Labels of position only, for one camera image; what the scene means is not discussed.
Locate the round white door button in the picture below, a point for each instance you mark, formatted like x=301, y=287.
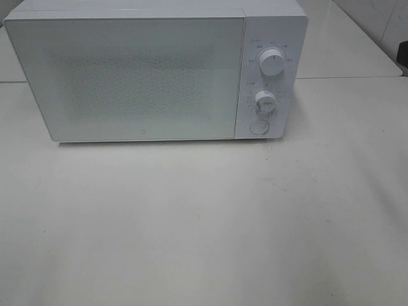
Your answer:
x=259, y=127

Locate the white timer knob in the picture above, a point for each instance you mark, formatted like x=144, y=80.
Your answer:
x=265, y=102

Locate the white microwave door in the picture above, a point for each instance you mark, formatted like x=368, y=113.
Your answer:
x=124, y=80

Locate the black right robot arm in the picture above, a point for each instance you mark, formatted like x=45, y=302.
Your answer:
x=402, y=54

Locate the upper white power knob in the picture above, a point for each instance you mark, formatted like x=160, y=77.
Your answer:
x=272, y=61

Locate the white microwave oven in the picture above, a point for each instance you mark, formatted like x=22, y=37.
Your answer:
x=267, y=24

